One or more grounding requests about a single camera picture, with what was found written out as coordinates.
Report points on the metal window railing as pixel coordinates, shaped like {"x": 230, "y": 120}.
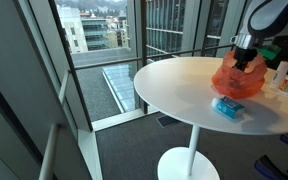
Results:
{"x": 117, "y": 61}

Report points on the white table pedestal base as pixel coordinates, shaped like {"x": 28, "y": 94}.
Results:
{"x": 189, "y": 163}

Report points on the blue white small box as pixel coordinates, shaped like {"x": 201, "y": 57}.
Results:
{"x": 229, "y": 107}

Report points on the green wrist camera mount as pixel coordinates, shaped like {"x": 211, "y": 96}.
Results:
{"x": 270, "y": 51}

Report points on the orange plastic carrier bag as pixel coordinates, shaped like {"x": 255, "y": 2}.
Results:
{"x": 237, "y": 83}

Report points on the tall white cylindrical bottle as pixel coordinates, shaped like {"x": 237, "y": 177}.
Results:
{"x": 280, "y": 75}

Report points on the dark window frame post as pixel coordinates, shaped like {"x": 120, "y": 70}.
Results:
{"x": 71, "y": 66}

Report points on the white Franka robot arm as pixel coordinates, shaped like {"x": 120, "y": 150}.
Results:
{"x": 267, "y": 16}

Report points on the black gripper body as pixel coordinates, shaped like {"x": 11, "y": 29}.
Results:
{"x": 244, "y": 56}

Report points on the white handrail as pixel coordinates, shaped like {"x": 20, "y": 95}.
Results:
{"x": 50, "y": 146}

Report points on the dark floor vent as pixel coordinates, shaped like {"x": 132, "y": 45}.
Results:
{"x": 168, "y": 121}

